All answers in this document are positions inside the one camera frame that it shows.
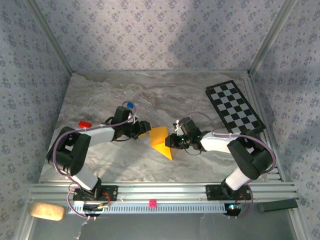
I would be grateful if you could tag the orange paper sheet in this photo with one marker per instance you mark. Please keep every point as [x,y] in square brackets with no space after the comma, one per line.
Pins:
[158,138]

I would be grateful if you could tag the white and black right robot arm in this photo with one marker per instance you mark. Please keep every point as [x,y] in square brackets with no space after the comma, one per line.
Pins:
[215,145]

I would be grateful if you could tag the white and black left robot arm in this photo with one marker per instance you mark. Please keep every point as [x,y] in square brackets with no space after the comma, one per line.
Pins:
[100,133]

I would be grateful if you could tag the blue cube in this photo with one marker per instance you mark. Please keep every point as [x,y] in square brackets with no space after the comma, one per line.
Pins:
[129,105]

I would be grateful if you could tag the red cube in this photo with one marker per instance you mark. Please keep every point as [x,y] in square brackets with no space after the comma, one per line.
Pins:
[84,124]

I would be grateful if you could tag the black and grey checkerboard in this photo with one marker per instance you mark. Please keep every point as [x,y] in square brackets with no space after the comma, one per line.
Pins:
[232,105]

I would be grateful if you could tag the pink cube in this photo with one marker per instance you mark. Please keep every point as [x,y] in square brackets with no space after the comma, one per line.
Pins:
[152,203]

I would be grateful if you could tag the dark flat bar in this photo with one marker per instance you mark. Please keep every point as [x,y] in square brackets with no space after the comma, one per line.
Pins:
[277,205]

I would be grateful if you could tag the beige sponge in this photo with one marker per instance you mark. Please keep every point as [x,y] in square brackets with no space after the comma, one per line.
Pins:
[46,211]

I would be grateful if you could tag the long aluminium mounting rail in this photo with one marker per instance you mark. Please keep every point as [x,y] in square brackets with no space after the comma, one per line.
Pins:
[162,191]

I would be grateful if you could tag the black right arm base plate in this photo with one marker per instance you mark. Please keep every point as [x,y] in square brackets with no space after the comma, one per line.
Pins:
[212,192]

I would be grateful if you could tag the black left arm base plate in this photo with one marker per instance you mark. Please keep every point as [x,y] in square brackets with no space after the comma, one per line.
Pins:
[110,192]

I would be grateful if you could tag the aluminium side rail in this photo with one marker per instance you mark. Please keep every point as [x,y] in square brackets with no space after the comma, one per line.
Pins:
[252,95]

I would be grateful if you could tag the aluminium frame post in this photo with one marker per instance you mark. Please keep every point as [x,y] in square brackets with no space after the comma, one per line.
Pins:
[53,40]
[270,37]
[300,225]
[22,230]

